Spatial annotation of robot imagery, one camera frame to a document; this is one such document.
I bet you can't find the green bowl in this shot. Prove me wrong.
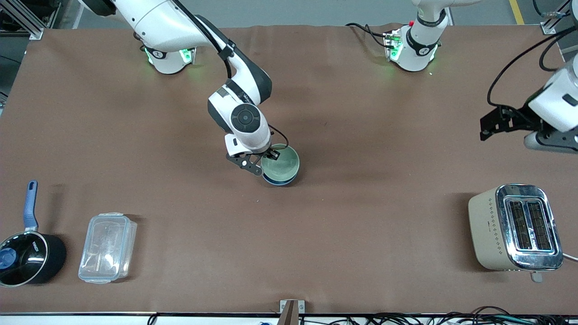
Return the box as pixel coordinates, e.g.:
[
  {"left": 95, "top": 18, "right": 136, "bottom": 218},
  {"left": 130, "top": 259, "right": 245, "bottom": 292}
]
[{"left": 261, "top": 144, "right": 301, "bottom": 182}]

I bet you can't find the blue bowl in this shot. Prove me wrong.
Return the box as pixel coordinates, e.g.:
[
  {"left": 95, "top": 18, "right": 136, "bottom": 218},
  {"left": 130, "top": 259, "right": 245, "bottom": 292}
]
[{"left": 262, "top": 172, "right": 299, "bottom": 187}]

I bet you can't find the brown table mat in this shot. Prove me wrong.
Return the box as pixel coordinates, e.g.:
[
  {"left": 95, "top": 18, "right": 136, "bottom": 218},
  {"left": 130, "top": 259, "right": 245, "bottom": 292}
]
[{"left": 0, "top": 24, "right": 578, "bottom": 316}]

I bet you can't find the beige chrome toaster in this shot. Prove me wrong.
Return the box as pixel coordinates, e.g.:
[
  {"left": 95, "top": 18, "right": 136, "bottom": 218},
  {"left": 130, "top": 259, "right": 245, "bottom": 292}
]
[{"left": 468, "top": 183, "right": 564, "bottom": 283}]

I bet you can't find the clear plastic lidded container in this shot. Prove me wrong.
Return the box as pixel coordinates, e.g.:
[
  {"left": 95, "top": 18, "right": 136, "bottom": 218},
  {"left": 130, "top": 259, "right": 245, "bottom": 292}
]
[{"left": 78, "top": 212, "right": 138, "bottom": 285}]

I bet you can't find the glass lid blue knob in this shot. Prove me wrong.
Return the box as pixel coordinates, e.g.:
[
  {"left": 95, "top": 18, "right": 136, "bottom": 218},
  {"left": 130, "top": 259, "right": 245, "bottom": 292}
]
[{"left": 0, "top": 232, "right": 48, "bottom": 286}]

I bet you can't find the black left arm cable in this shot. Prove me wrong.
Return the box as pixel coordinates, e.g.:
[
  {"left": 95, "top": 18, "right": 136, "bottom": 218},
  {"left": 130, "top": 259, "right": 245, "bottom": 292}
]
[{"left": 487, "top": 25, "right": 578, "bottom": 108}]

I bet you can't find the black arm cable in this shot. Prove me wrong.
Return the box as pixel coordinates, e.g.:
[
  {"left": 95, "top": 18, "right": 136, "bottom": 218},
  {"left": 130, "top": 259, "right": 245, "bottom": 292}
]
[
  {"left": 487, "top": 25, "right": 578, "bottom": 108},
  {"left": 172, "top": 0, "right": 290, "bottom": 152}
]

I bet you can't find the aluminium frame profile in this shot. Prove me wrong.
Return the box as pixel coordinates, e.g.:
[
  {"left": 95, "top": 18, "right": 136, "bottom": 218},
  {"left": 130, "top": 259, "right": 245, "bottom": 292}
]
[
  {"left": 0, "top": 0, "right": 62, "bottom": 41},
  {"left": 539, "top": 0, "right": 571, "bottom": 36}
]

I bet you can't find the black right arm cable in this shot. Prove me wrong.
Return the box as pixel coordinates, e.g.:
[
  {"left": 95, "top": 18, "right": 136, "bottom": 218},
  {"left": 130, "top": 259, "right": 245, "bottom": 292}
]
[{"left": 172, "top": 0, "right": 290, "bottom": 152}]

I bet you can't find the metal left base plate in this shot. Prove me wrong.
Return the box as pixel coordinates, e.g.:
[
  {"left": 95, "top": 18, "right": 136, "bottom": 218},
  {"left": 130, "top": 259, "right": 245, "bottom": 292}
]
[{"left": 383, "top": 31, "right": 403, "bottom": 62}]

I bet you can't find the black left base cable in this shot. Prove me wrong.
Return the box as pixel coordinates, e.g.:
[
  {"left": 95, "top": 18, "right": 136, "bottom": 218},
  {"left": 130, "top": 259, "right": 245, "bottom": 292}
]
[{"left": 345, "top": 22, "right": 390, "bottom": 48}]

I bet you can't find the metal bracket wooden post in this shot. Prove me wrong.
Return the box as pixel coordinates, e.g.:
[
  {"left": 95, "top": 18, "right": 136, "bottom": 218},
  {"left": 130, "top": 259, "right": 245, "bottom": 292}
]
[{"left": 280, "top": 299, "right": 306, "bottom": 325}]

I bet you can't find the black cable bundle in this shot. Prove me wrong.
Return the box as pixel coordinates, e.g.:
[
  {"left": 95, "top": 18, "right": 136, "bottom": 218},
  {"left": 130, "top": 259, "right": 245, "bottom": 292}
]
[{"left": 300, "top": 306, "right": 578, "bottom": 325}]

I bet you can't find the black pot blue handle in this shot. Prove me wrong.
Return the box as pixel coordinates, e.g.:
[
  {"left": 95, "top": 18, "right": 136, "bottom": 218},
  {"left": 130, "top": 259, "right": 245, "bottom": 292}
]
[{"left": 0, "top": 180, "right": 67, "bottom": 288}]

